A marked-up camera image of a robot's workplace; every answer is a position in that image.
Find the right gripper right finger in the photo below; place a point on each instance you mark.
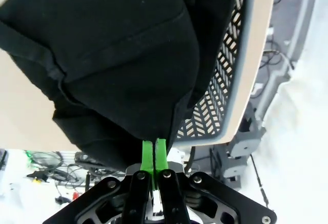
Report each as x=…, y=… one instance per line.
x=170, y=190

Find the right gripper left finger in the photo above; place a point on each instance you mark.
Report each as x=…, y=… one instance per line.
x=143, y=183

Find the grey plastic lattice basket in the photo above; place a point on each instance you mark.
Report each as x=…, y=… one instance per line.
x=246, y=55

